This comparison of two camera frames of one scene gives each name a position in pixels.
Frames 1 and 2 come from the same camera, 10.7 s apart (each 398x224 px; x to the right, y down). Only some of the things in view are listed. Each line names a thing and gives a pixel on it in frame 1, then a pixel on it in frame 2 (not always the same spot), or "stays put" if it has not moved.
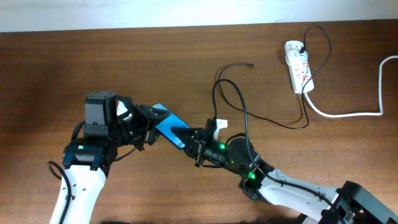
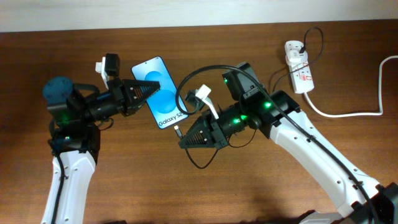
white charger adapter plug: (294, 57) stays put
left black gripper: (147, 120) -> (116, 88)
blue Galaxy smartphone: (173, 121) -> (163, 102)
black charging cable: (225, 67) -> (254, 137)
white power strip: (300, 71) stays put
